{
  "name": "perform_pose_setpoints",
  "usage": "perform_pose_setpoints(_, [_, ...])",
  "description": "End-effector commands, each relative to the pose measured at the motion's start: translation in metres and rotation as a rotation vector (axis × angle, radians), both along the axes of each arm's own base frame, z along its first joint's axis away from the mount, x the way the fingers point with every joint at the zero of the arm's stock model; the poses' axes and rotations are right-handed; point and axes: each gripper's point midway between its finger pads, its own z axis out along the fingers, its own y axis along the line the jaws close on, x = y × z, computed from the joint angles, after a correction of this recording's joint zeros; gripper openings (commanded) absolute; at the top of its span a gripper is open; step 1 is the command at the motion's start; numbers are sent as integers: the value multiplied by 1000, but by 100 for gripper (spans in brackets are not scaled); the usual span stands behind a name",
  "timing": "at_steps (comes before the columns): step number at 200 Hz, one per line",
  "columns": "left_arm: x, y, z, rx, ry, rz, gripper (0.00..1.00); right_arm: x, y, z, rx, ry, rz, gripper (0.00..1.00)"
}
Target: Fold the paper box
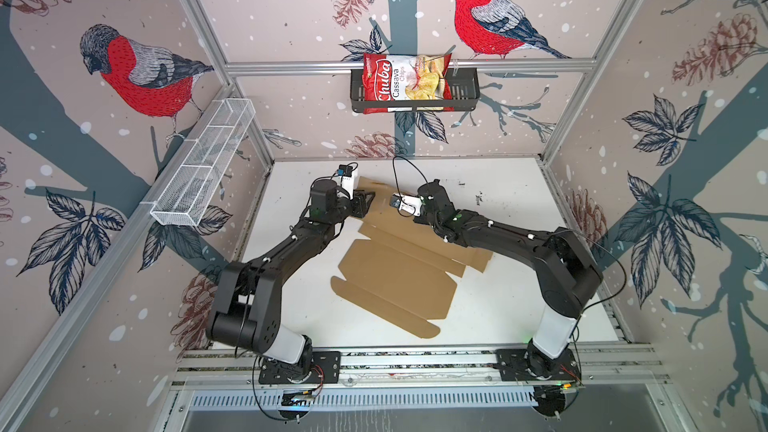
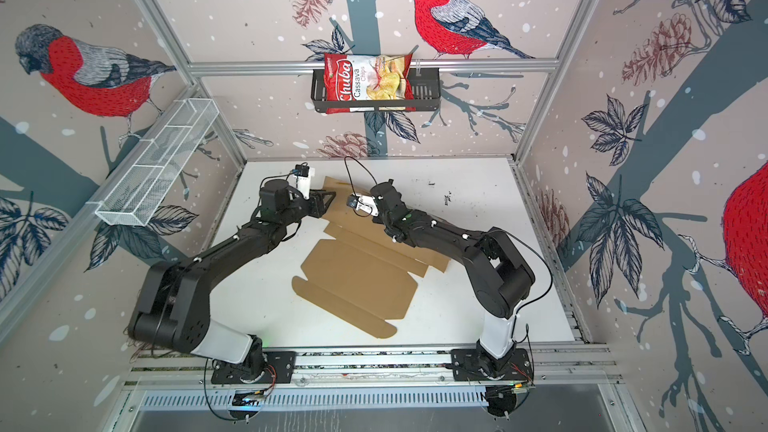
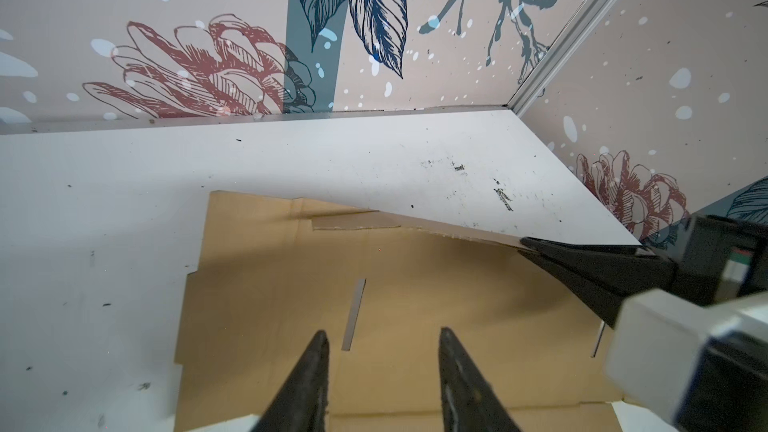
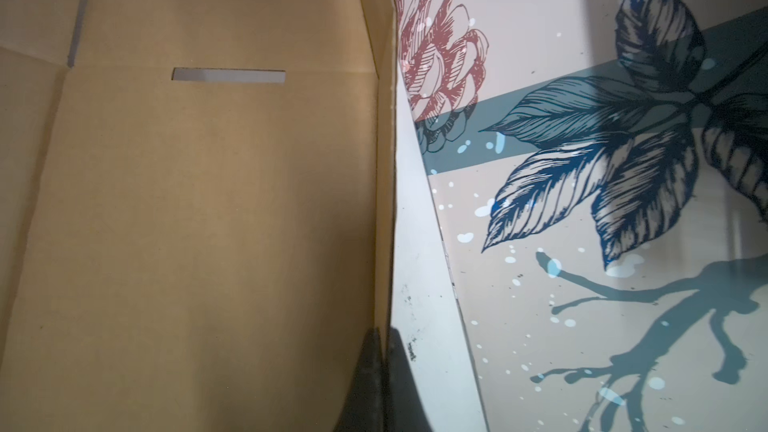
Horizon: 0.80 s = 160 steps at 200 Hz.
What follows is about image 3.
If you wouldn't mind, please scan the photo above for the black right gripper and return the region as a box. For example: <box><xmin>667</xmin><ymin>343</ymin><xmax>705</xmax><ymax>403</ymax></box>
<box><xmin>520</xmin><ymin>215</ymin><xmax>767</xmax><ymax>327</ymax></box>

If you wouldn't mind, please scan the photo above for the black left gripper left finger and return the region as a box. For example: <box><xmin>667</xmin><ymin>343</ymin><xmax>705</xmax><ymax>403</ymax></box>
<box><xmin>251</xmin><ymin>330</ymin><xmax>330</xmax><ymax>432</ymax></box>

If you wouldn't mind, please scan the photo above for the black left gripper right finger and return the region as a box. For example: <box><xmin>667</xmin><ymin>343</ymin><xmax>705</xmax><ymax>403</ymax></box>
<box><xmin>438</xmin><ymin>327</ymin><xmax>521</xmax><ymax>432</ymax></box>

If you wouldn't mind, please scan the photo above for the brown cardboard paper box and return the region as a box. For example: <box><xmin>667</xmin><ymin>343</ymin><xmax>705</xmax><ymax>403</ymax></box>
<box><xmin>175</xmin><ymin>191</ymin><xmax>622</xmax><ymax>431</ymax></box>

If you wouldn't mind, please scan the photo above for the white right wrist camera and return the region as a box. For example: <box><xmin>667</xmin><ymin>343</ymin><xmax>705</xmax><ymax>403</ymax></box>
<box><xmin>600</xmin><ymin>289</ymin><xmax>767</xmax><ymax>431</ymax></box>

